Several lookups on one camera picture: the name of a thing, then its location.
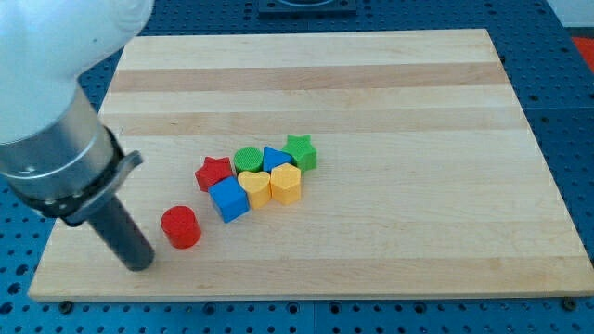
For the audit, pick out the blue cube block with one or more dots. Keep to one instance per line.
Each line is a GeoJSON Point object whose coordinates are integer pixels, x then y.
{"type": "Point", "coordinates": [229, 199]}

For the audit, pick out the red star block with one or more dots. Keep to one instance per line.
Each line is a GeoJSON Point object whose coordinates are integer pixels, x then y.
{"type": "Point", "coordinates": [212, 171]}

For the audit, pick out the green star block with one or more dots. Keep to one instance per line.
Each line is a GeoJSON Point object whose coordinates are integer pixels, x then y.
{"type": "Point", "coordinates": [302, 151]}

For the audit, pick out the wooden board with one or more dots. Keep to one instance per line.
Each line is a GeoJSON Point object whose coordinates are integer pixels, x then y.
{"type": "Point", "coordinates": [429, 183]}

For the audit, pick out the green cylinder block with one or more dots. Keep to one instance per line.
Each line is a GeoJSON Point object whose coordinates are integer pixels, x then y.
{"type": "Point", "coordinates": [248, 159]}

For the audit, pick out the red cylinder block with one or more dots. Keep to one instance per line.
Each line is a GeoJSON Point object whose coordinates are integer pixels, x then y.
{"type": "Point", "coordinates": [181, 227]}

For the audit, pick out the yellow heart block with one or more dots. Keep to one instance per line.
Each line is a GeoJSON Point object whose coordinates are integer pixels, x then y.
{"type": "Point", "coordinates": [257, 187]}

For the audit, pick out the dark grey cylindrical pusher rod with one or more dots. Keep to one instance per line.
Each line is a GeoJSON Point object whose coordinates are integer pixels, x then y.
{"type": "Point", "coordinates": [121, 234]}

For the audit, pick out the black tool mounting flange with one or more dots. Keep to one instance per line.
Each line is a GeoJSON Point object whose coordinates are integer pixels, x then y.
{"type": "Point", "coordinates": [74, 208]}

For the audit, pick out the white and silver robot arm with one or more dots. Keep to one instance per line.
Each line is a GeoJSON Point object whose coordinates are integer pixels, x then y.
{"type": "Point", "coordinates": [56, 154]}

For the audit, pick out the yellow hexagon block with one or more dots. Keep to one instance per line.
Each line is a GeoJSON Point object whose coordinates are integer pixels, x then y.
{"type": "Point", "coordinates": [286, 184]}

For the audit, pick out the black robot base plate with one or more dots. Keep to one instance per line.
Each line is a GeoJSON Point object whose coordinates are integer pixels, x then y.
{"type": "Point", "coordinates": [305, 7]}

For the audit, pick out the blue triangle block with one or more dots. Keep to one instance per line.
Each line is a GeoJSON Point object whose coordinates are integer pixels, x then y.
{"type": "Point", "coordinates": [273, 158]}

